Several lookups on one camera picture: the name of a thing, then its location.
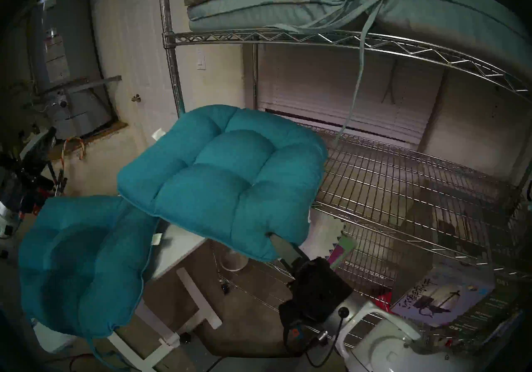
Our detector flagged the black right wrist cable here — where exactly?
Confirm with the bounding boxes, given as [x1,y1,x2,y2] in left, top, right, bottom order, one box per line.
[282,316,346,368]

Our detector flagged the teal tufted seat cushion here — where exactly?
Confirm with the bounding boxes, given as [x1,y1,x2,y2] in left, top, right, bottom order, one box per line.
[117,104,329,263]
[17,194,162,372]

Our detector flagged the white zigzag paper stack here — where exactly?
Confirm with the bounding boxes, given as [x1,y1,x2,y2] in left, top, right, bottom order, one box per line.
[328,234,358,270]

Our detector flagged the chrome wire shelf rack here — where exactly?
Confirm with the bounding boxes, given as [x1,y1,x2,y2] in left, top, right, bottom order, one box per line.
[158,0,532,351]

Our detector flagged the clear glass bowl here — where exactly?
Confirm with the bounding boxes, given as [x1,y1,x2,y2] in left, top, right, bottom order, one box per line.
[219,251,250,273]

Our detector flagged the grey water heater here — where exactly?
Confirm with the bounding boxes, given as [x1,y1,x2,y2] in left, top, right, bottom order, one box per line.
[25,0,115,140]

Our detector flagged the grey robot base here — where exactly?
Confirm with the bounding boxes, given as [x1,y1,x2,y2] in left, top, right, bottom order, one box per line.
[179,334,300,372]

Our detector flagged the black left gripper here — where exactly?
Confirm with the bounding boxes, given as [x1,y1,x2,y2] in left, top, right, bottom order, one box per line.
[6,127,58,214]

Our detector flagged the white folding table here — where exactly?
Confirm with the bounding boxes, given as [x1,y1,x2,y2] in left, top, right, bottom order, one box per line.
[33,221,223,372]

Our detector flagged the white panel door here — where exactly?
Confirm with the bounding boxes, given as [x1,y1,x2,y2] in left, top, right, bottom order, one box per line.
[91,0,196,143]

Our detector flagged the light blue cushion with ties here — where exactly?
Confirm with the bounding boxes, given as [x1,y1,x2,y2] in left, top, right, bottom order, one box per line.
[187,0,532,146]

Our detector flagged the pink paper sheet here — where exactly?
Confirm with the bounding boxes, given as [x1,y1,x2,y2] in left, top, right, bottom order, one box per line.
[328,247,347,270]

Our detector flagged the white window blinds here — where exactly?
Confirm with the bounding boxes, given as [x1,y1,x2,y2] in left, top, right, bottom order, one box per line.
[256,45,445,149]

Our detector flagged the striped candy cane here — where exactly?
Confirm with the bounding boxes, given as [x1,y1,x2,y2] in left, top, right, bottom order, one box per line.
[62,136,86,168]

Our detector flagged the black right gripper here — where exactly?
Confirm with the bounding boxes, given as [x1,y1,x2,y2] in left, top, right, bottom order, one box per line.
[269,233,355,327]

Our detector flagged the LED lamp box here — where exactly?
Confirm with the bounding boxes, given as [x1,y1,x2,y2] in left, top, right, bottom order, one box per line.
[391,265,520,330]

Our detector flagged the white zigzag edged paper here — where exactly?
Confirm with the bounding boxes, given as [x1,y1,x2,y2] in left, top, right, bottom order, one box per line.
[308,208,346,253]

